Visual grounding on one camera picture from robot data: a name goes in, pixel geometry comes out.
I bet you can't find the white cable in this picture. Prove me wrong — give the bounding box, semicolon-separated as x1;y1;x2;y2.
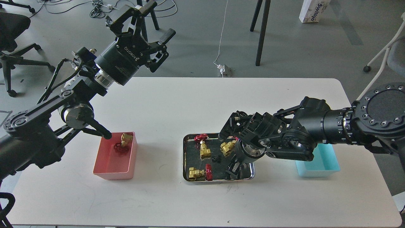
214;0;229;67

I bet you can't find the pink plastic box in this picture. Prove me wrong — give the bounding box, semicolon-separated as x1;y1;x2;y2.
93;132;138;180

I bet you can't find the floor cable bundle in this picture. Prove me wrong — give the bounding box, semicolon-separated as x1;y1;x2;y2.
38;0;178;19

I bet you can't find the metal tray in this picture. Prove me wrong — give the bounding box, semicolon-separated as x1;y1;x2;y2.
183;133;255;184

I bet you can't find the white power adapter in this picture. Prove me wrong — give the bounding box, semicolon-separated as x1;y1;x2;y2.
217;64;233;78

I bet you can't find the white cardboard box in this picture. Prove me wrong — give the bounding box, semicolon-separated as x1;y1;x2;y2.
299;0;331;23

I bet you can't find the black table leg left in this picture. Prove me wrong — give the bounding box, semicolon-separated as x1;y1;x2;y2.
136;0;159;41

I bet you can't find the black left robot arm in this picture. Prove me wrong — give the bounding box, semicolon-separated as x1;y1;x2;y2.
1;0;176;180

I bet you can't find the brass valve top left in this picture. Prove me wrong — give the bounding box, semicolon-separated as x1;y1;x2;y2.
194;133;211;160

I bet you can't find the brass valve bottom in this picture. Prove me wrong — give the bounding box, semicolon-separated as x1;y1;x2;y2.
188;164;213;181

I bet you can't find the black office chair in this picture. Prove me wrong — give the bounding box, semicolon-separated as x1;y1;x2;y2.
0;12;55;97

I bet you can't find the brass valve red handle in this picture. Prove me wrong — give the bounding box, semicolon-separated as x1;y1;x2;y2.
113;133;134;156

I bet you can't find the black gear centre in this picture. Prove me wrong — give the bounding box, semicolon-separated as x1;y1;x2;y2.
211;156;221;163

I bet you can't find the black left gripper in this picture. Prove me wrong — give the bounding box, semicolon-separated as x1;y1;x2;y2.
95;0;176;86

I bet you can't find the black table leg right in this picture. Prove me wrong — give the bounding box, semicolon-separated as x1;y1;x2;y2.
249;0;271;66

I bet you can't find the blue plastic box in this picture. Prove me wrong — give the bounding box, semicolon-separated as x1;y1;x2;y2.
296;144;340;177

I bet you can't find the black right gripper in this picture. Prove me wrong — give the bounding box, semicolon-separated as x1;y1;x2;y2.
225;140;265;180

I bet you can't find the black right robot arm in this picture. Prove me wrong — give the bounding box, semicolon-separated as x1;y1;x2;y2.
218;82;405;171

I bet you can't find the black table leg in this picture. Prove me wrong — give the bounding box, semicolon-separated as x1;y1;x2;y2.
136;0;159;41
249;0;271;66

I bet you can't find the brass valve top right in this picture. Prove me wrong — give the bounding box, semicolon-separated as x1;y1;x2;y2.
220;137;239;157

